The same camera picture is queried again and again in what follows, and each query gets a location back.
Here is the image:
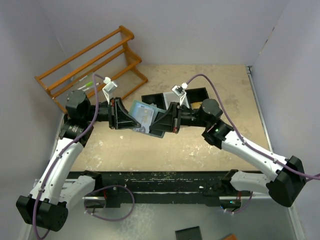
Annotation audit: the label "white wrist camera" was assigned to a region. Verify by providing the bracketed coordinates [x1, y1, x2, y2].
[171, 82, 188, 106]
[102, 77, 118, 103]

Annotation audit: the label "pens on rack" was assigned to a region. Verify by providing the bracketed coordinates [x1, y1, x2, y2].
[77, 81, 93, 91]

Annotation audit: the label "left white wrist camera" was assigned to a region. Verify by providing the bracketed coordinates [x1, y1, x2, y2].
[102, 77, 118, 103]

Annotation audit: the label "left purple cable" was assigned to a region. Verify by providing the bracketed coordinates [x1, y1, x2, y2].
[32, 72, 107, 240]

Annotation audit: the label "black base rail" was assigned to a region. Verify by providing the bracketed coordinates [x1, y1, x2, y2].
[67, 170, 250, 210]

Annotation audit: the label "purple cable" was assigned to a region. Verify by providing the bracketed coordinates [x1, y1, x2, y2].
[32, 72, 107, 240]
[186, 73, 320, 181]

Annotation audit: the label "orange wooden rack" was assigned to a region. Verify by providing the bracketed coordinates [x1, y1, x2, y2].
[34, 25, 149, 114]

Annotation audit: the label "orange brown object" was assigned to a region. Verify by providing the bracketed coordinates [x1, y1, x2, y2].
[221, 233, 238, 240]

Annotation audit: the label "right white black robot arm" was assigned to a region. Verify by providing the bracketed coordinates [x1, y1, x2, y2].
[149, 98, 307, 207]

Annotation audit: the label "silver VIP card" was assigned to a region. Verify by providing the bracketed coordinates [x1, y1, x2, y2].
[132, 103, 155, 134]

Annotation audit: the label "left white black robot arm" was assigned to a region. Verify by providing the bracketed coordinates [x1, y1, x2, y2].
[16, 90, 140, 232]

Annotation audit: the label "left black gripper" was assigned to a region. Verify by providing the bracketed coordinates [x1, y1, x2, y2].
[83, 96, 141, 129]

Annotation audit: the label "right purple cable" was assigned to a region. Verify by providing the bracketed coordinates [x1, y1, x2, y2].
[186, 73, 320, 181]

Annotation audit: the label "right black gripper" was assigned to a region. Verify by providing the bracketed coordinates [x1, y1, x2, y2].
[150, 101, 210, 133]

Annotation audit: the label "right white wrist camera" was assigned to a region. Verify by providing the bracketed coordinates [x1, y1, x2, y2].
[171, 82, 188, 106]

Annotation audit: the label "black bin with gold card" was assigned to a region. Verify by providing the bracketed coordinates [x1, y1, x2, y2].
[186, 87, 209, 109]

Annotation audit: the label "gold credit card in bin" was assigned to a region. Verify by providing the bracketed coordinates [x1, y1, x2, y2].
[191, 101, 202, 109]

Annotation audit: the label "black square plate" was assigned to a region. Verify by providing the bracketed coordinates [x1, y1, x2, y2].
[175, 226, 203, 240]

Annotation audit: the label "mint green card holder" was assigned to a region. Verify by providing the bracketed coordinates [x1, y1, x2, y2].
[129, 100, 166, 139]

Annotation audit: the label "black card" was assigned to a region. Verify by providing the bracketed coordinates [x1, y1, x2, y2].
[149, 109, 166, 139]

